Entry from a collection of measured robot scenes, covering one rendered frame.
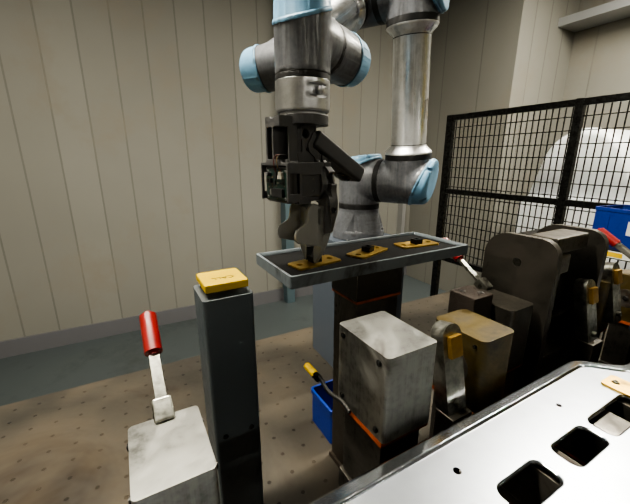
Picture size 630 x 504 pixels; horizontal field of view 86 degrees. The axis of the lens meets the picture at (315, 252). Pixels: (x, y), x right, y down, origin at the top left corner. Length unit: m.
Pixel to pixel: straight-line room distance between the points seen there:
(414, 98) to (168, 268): 2.45
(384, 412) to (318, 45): 0.45
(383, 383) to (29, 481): 0.78
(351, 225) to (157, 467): 0.74
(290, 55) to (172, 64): 2.48
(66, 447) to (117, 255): 2.04
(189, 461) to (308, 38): 0.47
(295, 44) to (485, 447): 0.53
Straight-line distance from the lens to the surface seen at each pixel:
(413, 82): 0.89
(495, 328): 0.58
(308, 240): 0.49
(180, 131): 2.88
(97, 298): 3.03
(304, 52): 0.49
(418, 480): 0.44
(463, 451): 0.48
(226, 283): 0.48
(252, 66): 0.66
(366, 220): 0.95
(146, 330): 0.46
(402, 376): 0.43
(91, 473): 0.95
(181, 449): 0.39
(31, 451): 1.07
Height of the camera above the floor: 1.32
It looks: 15 degrees down
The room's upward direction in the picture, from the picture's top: straight up
